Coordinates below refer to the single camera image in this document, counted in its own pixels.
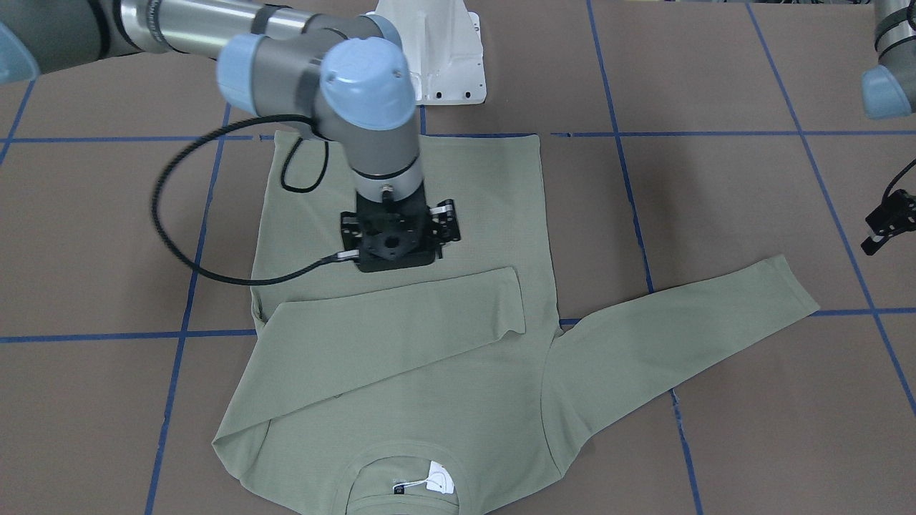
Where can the olive green long-sleeve shirt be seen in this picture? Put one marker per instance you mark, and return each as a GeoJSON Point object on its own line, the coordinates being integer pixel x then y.
{"type": "Point", "coordinates": [358, 381]}

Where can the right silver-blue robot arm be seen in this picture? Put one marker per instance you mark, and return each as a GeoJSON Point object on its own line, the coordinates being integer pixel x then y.
{"type": "Point", "coordinates": [331, 79]}

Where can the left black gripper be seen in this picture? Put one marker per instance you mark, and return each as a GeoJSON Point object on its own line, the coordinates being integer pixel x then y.
{"type": "Point", "coordinates": [887, 218]}

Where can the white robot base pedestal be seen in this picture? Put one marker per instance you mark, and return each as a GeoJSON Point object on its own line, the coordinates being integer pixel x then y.
{"type": "Point", "coordinates": [444, 48]}

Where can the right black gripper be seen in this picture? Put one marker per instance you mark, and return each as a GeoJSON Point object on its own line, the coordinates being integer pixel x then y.
{"type": "Point", "coordinates": [447, 223]}

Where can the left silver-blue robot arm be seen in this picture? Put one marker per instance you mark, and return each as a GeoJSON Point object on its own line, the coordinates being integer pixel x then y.
{"type": "Point", "coordinates": [888, 91]}

